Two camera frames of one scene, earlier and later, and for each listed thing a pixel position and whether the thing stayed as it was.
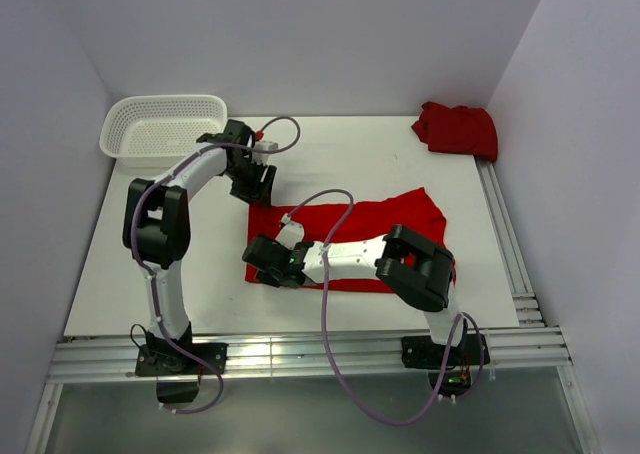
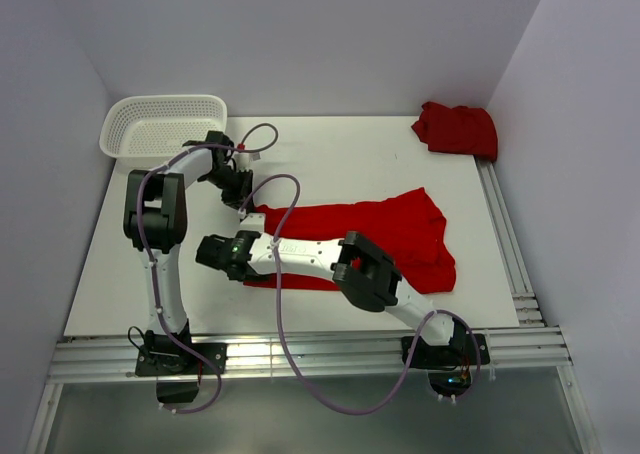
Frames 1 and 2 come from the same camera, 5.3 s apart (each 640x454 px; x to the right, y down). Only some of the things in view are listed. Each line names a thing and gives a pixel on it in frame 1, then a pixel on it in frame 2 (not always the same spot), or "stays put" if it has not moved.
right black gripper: [267, 278] -> [255, 278]
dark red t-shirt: [462, 129] stays put
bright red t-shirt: [411, 209] stays put
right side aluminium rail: [528, 311] stays put
